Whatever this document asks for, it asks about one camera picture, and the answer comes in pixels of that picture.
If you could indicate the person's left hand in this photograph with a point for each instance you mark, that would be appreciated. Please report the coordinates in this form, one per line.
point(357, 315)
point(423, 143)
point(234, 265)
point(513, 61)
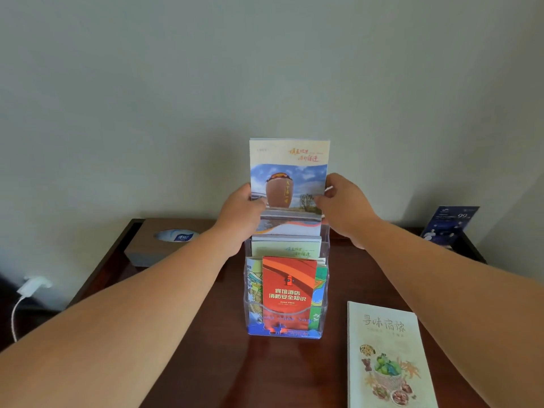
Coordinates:
point(233, 218)

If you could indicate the person's right hand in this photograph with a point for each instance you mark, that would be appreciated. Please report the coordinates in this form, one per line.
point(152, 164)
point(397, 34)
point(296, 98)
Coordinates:
point(346, 208)

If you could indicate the person's right thumb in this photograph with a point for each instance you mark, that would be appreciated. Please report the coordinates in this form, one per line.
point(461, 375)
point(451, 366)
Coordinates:
point(324, 202)

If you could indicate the person's left thumb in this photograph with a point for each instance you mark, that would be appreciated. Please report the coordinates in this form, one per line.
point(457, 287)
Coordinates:
point(259, 204)

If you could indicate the brochure with clay jar picture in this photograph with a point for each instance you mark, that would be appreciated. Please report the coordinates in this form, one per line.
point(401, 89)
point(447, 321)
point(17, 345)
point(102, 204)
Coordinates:
point(289, 165)

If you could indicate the person's right forearm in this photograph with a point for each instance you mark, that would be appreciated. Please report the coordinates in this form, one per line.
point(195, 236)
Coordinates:
point(450, 301)

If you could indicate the person's left forearm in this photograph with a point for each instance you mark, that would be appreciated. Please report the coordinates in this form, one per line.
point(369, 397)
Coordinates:
point(123, 318)

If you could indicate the pale green brochure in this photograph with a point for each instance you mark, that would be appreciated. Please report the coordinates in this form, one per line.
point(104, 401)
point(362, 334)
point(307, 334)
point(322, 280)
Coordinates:
point(285, 248)

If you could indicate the colourful map brochure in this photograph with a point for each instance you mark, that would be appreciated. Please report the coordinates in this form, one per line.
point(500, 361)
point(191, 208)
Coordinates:
point(254, 284)

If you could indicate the white blue tissue pack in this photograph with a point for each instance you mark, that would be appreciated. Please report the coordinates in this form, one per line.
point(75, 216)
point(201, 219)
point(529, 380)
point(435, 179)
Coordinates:
point(176, 236)

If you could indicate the red orange brochure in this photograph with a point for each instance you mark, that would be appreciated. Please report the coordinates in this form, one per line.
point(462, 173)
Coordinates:
point(289, 288)

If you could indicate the green illustrated brochure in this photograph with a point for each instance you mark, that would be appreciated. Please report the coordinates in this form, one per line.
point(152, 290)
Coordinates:
point(318, 297)

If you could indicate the brown tissue box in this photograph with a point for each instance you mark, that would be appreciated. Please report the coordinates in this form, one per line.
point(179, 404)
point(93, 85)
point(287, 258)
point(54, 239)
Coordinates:
point(144, 250)

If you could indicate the dark blue sign card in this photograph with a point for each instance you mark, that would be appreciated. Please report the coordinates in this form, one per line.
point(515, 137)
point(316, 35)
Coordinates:
point(450, 225)

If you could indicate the clear acrylic brochure holder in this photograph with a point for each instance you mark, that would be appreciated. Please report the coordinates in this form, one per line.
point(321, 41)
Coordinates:
point(284, 333)

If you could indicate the pale food illustration booklet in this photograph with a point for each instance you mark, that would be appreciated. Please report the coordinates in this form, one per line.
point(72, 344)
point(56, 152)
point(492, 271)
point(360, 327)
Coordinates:
point(386, 361)

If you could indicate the white charger plug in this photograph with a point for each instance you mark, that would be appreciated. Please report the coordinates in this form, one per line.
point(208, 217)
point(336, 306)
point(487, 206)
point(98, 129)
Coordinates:
point(33, 286)

